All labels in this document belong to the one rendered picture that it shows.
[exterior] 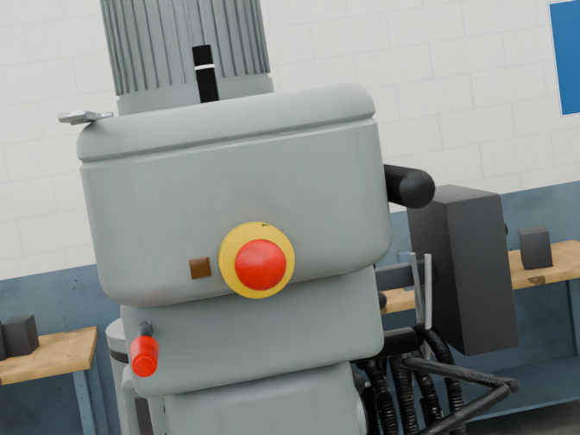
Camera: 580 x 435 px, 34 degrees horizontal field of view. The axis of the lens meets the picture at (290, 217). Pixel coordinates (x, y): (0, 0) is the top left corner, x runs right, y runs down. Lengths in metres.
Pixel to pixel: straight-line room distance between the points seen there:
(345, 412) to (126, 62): 0.50
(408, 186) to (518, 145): 4.77
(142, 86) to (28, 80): 4.08
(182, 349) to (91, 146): 0.21
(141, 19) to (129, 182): 0.42
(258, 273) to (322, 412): 0.26
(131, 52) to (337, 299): 0.44
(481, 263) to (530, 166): 4.36
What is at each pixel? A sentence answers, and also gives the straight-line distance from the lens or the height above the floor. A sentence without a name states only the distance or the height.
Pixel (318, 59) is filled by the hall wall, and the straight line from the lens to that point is 5.28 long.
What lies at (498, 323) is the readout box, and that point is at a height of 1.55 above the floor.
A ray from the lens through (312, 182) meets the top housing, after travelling 0.78.
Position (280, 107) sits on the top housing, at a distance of 0.78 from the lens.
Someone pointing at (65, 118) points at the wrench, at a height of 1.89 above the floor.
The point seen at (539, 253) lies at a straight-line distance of 4.96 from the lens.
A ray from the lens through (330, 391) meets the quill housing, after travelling 0.95.
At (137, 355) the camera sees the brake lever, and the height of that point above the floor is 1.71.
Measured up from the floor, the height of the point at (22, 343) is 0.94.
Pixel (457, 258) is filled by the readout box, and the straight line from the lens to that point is 1.26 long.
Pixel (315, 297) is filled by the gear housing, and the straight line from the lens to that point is 0.89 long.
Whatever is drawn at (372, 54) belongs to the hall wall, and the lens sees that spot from 5.34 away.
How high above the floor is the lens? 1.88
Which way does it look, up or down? 7 degrees down
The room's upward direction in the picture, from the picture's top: 9 degrees counter-clockwise
